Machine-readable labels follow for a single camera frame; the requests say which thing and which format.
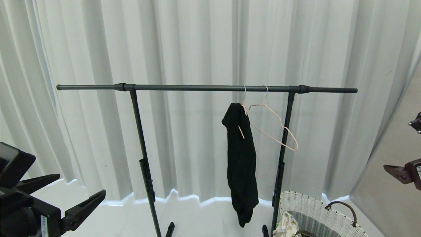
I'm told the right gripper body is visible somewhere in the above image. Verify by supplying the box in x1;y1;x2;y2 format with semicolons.
406;158;421;191

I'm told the white laundry basket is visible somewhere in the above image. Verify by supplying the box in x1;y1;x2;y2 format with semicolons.
278;190;369;237

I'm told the black clothes rack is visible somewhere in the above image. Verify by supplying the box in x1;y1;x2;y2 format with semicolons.
56;83;358;237

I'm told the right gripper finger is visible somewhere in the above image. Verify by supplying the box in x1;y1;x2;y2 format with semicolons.
383;164;413;185

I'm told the cream printed garment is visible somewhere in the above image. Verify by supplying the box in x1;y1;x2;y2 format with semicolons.
272;212;300;237

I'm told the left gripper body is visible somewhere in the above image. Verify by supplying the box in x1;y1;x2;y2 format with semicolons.
0;187;63;237

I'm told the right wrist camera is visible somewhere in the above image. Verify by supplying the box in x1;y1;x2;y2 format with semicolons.
408;112;421;134

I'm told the pink clothes hanger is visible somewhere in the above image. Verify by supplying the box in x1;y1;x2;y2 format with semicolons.
237;86;248;140
246;86;299;152

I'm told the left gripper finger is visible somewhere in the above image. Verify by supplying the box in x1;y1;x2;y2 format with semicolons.
62;189;107;235
15;173;61;195

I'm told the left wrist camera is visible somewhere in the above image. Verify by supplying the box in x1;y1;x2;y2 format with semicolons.
0;142;36;189

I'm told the black garment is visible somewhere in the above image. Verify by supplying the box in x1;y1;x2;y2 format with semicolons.
222;103;260;228

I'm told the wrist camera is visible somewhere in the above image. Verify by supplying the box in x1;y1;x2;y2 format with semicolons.
0;142;36;189
408;112;421;134

